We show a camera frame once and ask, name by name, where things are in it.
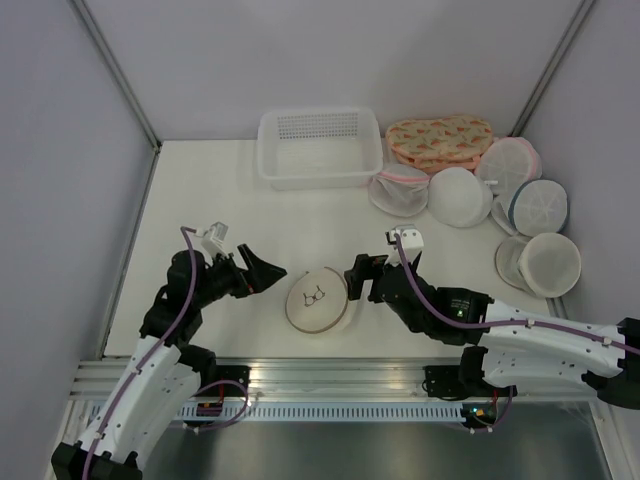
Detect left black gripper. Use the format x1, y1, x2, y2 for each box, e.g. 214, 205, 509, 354
193, 243, 287, 308

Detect beige mesh laundry bag glasses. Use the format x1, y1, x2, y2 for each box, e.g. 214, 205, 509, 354
284, 266, 355, 336

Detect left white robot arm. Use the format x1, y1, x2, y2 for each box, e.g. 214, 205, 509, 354
51, 244, 287, 479

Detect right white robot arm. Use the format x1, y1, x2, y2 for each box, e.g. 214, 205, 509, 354
344, 254, 639, 410

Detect pink trim mesh bag front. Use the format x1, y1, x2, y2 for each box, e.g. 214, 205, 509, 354
368, 163, 430, 218

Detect pink trim mesh bag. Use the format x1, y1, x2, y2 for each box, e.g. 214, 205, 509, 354
368, 163, 430, 218
474, 137, 542, 195

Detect white round mesh bag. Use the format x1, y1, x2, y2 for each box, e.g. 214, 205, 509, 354
427, 167, 493, 228

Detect pink trim mesh bag back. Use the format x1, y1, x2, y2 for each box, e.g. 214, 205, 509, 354
474, 137, 542, 195

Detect blue trim mesh bag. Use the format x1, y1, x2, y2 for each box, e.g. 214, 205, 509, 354
491, 179, 569, 237

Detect beige mesh bag right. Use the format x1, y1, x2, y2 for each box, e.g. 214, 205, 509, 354
494, 233, 582, 298

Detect white plastic basket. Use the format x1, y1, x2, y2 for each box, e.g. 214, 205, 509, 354
256, 107, 384, 190

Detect carrot print pouch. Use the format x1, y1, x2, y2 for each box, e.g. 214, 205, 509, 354
385, 115, 495, 174

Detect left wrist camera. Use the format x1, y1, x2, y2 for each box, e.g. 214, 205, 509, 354
195, 222, 228, 260

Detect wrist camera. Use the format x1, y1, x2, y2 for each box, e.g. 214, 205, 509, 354
195, 222, 228, 260
385, 225, 424, 255

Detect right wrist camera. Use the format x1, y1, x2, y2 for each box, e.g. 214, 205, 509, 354
385, 225, 424, 255

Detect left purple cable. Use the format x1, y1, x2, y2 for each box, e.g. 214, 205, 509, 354
81, 225, 250, 480

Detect aluminium rail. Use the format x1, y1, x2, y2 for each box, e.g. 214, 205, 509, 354
69, 355, 616, 401

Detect white slotted cable duct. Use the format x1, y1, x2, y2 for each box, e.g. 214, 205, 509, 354
177, 403, 464, 424

